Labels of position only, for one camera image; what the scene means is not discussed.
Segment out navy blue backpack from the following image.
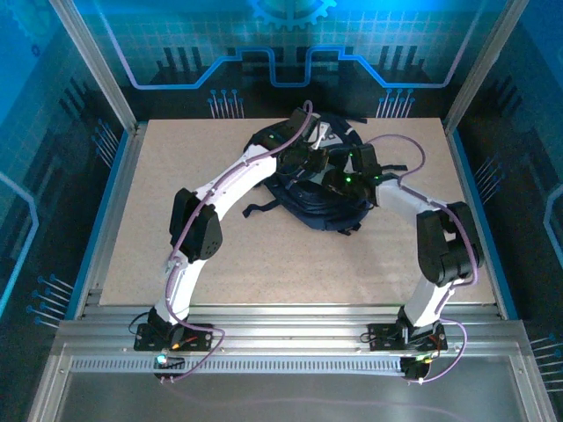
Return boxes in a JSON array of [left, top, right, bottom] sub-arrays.
[[242, 112, 408, 236]]

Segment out small black controller board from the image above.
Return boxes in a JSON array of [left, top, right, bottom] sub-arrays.
[[402, 355, 436, 382], [153, 354, 186, 371]]

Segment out steel tray panel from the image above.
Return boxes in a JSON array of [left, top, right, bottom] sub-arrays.
[[26, 351, 558, 422]]

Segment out aluminium table side rail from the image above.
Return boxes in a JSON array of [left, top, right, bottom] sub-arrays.
[[443, 118, 520, 320], [72, 122, 149, 320]]

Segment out aluminium frame cross rail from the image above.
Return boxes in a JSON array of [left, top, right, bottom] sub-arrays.
[[52, 302, 529, 358]]

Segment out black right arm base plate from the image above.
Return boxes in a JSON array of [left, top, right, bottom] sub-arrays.
[[368, 323, 449, 352]]

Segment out aluminium frame post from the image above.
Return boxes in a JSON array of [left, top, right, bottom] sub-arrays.
[[443, 0, 529, 133], [48, 0, 138, 133]]

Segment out slotted grey cable duct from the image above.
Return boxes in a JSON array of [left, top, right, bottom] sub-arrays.
[[69, 356, 408, 375]]

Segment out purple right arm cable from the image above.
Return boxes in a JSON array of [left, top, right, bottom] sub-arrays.
[[364, 134, 480, 386]]

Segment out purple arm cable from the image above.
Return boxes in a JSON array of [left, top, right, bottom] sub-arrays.
[[153, 99, 314, 386], [364, 134, 480, 386]]

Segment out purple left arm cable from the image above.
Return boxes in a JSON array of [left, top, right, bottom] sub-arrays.
[[153, 99, 314, 386]]

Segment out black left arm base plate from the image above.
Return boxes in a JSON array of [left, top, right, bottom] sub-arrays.
[[134, 324, 216, 352]]

